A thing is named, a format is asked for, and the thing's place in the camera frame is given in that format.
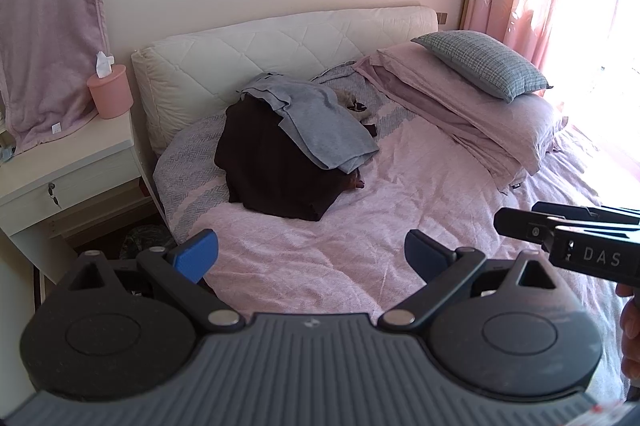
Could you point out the white quilted headboard cushion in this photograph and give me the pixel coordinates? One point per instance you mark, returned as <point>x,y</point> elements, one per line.
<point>225,56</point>

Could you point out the pink towel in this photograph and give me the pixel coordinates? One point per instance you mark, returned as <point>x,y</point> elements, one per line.
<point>50,31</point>

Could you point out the grey plaid pillow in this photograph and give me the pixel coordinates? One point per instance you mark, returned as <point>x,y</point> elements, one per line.
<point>480,58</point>

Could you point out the small drawer key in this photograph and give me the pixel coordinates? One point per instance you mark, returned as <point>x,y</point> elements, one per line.
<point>53,197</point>

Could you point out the dark garment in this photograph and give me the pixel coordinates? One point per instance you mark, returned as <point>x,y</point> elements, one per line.
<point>270,171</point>

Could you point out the bed with pink sheet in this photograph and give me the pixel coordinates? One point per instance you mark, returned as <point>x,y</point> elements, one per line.
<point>400,191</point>

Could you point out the pink round tissue box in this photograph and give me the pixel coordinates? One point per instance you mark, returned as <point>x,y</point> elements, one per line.
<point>111,93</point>

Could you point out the tan patterned cloth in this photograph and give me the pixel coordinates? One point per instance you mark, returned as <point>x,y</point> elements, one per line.
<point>352,102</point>

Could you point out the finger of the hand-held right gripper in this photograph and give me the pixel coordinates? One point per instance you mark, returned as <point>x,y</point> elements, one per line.
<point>520,223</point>
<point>590,213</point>

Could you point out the white nightstand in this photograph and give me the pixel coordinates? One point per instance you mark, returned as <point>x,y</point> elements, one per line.
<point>75,166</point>

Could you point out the person's right hand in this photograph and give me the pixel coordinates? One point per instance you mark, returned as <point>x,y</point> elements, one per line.
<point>631,326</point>

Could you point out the grey sweater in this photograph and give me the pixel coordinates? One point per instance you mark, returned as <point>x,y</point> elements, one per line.
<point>320,121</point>

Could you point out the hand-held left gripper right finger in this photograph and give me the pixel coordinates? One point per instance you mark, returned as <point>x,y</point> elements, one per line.
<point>424,253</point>

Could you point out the white tissue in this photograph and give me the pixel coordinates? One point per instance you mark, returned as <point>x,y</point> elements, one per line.
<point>103,65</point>

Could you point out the pink pillow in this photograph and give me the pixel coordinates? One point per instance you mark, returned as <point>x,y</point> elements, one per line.
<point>525,126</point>
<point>435,118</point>

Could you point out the dark patterned bag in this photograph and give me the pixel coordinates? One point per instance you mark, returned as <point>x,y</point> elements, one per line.
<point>145,241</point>

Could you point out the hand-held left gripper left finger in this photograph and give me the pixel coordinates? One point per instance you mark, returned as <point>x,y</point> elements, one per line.
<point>194,253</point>

